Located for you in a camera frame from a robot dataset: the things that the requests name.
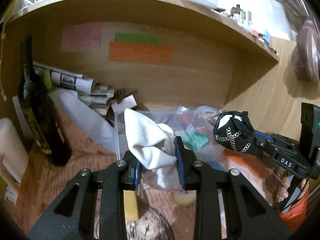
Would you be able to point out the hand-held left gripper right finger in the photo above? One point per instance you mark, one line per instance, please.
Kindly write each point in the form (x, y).
(179, 160)

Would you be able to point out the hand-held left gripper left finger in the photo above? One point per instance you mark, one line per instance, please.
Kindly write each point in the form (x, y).
(136, 173)

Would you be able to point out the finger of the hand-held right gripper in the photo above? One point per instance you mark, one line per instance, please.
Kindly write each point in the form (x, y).
(262, 135)
(263, 148)

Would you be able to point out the white cloth sock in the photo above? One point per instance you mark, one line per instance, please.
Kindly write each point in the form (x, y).
(150, 145)

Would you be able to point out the person's right forearm orange sleeve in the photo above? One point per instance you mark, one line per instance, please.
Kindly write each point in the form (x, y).
(295, 213)

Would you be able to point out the person's right hand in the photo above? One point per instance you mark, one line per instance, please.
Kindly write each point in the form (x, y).
(283, 191)

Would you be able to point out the yellow rectangular block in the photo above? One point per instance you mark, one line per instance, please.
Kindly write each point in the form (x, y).
(130, 205)

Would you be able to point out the clear plastic zip bag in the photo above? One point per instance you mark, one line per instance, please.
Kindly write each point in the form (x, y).
(197, 132)

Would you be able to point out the printed desk mat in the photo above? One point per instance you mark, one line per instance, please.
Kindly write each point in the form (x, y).
(87, 160)

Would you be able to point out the white folded paper card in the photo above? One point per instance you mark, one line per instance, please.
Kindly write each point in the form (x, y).
(124, 104)

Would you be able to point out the stack of small books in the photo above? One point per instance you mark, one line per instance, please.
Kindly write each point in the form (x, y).
(98, 100)

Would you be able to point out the brown round hat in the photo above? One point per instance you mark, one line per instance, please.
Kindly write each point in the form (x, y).
(306, 52)

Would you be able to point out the dark glass bottle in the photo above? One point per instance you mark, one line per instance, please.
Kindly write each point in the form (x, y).
(41, 120)

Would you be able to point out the orange paper note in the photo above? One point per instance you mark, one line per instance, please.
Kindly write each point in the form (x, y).
(140, 53)

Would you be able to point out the rolled white papers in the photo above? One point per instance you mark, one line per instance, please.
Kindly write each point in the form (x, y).
(67, 78)

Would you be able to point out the green paper note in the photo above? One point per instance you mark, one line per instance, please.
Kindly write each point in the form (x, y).
(138, 38)

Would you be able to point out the white plastic container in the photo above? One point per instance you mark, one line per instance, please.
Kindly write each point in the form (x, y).
(10, 147)

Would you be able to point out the yellow highlighter pen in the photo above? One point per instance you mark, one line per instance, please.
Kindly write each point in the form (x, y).
(47, 78)

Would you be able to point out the pink paper note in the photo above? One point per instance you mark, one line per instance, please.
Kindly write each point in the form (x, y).
(81, 37)

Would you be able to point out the wooden shelf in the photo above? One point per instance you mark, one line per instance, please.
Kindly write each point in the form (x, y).
(140, 12)

